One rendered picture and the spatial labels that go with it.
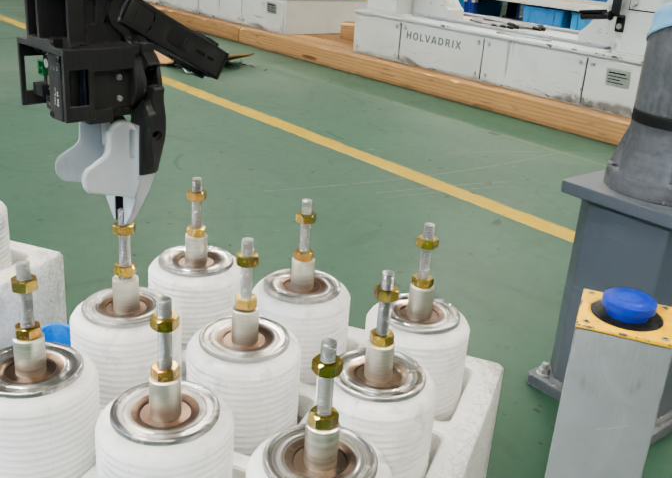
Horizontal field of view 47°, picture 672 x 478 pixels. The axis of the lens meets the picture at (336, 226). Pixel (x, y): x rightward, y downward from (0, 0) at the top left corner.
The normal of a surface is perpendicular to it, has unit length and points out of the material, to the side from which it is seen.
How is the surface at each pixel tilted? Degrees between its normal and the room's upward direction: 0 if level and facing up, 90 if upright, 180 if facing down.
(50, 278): 90
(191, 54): 92
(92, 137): 89
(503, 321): 0
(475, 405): 0
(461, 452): 0
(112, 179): 91
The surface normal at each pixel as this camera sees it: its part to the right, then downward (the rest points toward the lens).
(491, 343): 0.07, -0.93
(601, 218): -0.77, 0.18
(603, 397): -0.37, 0.30
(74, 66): 0.72, 0.29
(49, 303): 0.94, 0.18
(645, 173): -0.66, -0.09
